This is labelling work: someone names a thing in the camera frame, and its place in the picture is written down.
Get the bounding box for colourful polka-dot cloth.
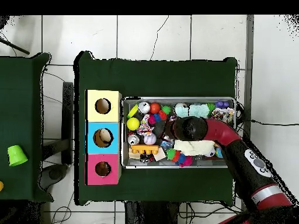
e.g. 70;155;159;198
137;114;155;137

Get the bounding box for orange plastic tray block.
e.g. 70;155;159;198
130;144;160;155

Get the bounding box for cream waffle cloth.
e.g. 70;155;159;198
173;139;217;157

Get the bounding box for mint green cloth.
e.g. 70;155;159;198
188;103;211;118

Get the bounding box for wooden box with three holes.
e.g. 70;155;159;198
85;89;123;186

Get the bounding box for white baseball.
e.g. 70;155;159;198
144;132;157;145

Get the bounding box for yellow ball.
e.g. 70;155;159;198
126;117;141;131

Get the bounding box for red-orange ball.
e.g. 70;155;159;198
149;102;162;115

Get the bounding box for crushed silver can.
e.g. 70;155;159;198
138;101;151;116

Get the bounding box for yellow-green disc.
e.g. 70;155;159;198
127;103;140;119

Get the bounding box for green cloth table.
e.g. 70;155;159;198
74;50;240;206
0;52;53;202

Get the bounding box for multicolour spiky caterpillar toy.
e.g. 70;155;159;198
166;148;194;167

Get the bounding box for blue building block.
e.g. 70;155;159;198
214;100;231;109

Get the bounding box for black floor stand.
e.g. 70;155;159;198
41;82;75;185

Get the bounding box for green cup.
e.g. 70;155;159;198
6;144;29;167

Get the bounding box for black rod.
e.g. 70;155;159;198
0;37;30;55

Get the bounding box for wire mesh bin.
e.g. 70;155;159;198
121;97;237;170

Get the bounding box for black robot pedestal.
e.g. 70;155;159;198
124;201;187;224

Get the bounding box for black cable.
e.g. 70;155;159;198
235;100;299;141

